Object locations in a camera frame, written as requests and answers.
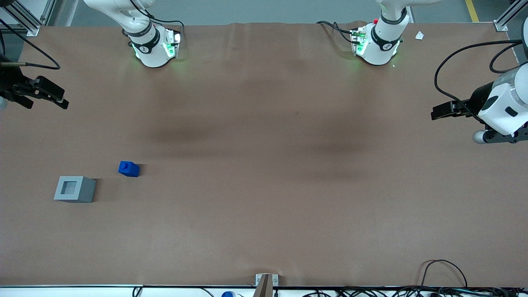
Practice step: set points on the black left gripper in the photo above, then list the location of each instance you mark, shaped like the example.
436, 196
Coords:
477, 99

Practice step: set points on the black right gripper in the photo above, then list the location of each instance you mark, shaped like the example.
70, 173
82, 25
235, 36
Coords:
10, 81

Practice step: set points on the blue plastic insert part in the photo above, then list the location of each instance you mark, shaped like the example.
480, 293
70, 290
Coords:
128, 169

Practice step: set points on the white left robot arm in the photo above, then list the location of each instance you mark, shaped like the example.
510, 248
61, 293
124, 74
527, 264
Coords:
381, 47

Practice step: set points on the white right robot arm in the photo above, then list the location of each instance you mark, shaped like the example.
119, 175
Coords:
150, 51

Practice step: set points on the gray square base block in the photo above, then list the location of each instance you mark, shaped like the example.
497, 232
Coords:
74, 189

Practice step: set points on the small white paper scrap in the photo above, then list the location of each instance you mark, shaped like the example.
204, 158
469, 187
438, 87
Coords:
419, 35

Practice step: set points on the brown table cover sheet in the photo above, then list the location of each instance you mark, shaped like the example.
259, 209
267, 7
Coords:
264, 185

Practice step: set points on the aluminium frame profile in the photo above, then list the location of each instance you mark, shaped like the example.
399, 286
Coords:
33, 29
501, 25

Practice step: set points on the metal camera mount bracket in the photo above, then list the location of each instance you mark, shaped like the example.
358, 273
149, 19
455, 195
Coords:
275, 280

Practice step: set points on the brown camera post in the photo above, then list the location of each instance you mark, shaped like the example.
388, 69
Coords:
264, 288

